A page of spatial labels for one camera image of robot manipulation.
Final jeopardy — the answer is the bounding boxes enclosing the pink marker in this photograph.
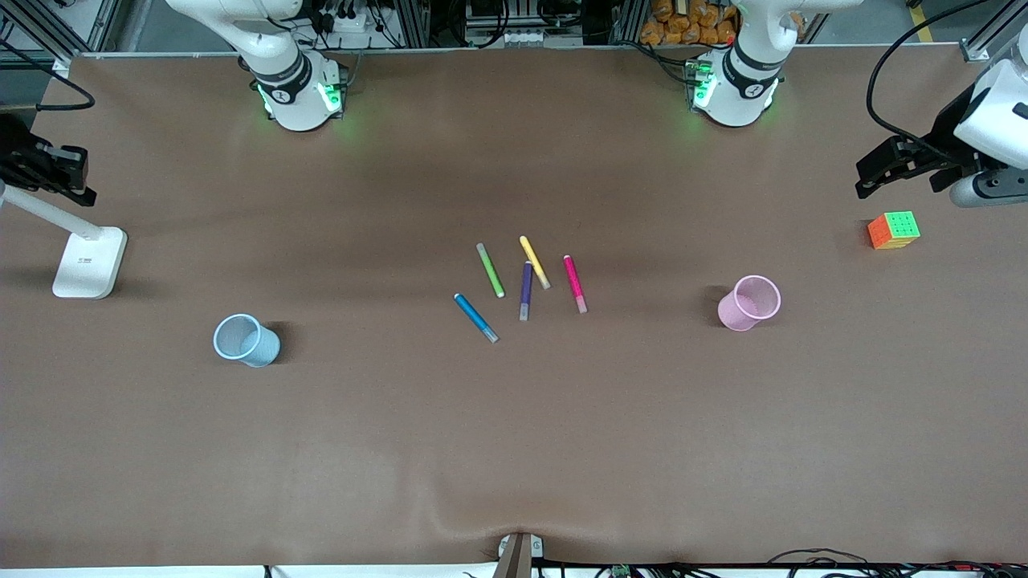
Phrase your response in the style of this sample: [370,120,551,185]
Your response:
[563,254,588,314]

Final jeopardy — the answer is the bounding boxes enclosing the blue marker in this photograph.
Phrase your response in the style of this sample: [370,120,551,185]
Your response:
[454,293,500,344]

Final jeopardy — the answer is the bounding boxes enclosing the colourful puzzle cube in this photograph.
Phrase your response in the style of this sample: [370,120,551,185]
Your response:
[867,211,921,250]

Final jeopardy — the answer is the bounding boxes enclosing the white lamp stand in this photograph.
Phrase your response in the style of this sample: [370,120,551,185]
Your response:
[0,181,128,300]

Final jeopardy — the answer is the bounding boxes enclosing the pink mesh cup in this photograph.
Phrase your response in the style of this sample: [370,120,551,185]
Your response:
[717,275,781,332]

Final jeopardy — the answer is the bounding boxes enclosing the orange snack bags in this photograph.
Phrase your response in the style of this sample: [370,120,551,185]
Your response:
[640,0,804,46]

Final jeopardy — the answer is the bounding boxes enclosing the blue mesh cup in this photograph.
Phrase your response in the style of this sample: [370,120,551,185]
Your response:
[213,314,282,368]

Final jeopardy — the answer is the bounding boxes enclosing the white power strip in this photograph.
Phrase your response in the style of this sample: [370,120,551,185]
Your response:
[320,10,378,35]

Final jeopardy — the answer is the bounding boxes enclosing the yellow marker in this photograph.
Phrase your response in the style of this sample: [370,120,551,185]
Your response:
[519,235,552,290]

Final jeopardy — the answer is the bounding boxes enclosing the green marker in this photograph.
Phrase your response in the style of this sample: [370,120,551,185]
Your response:
[476,242,506,299]

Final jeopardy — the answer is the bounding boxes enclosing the aluminium frame post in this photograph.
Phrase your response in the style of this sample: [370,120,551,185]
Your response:
[0,0,121,79]
[960,0,1028,63]

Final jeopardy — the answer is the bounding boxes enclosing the black cable bundle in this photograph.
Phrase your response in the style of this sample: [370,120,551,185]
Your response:
[767,548,1028,578]

